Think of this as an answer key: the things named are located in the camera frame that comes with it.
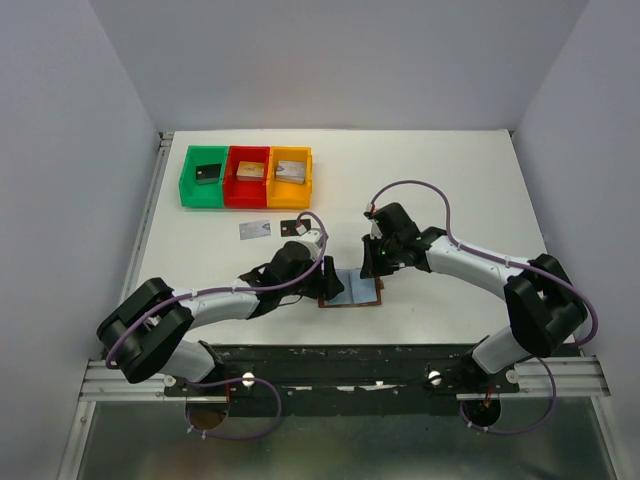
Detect brown leather card holder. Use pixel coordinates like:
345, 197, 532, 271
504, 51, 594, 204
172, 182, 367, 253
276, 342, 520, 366
318, 269, 384, 308

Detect black VIP card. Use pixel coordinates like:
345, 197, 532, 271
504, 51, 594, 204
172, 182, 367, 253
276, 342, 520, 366
280, 219, 311, 238

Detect silver VIP card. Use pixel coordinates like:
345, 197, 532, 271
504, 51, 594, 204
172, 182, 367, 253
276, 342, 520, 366
239, 220, 271, 240

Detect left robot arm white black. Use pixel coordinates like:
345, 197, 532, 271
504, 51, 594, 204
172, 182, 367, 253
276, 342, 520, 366
96, 240, 344, 395

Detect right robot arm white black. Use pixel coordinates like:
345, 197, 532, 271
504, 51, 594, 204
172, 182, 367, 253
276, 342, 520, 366
360, 202, 587, 392

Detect silver card stack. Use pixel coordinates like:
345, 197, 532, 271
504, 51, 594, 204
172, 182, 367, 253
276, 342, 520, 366
275, 160, 306, 185

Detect tan card stack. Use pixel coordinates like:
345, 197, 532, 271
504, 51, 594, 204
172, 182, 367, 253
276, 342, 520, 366
236, 161, 264, 182

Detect orange plastic bin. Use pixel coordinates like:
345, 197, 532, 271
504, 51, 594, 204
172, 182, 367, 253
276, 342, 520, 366
266, 146, 313, 210

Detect left white knob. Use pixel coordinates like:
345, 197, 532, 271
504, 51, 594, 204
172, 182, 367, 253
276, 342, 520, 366
242, 372, 255, 388

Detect white knob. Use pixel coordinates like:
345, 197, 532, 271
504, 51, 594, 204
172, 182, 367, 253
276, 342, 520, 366
242, 372, 255, 388
428, 370, 442, 386

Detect red plastic bin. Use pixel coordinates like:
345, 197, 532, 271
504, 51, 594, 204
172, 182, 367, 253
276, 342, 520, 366
223, 145, 270, 209

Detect right white knob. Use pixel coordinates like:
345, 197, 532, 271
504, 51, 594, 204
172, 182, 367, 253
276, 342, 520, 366
428, 370, 442, 386

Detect green plastic bin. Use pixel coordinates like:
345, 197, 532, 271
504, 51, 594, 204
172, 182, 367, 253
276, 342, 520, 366
179, 145, 229, 209

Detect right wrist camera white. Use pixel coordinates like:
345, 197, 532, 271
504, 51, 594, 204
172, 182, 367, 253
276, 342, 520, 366
364, 203, 383, 239

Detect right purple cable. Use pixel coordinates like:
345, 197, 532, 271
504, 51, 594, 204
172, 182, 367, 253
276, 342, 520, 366
367, 179, 600, 435

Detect aluminium frame rail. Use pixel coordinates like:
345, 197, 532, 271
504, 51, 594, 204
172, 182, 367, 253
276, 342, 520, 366
59, 130, 615, 479

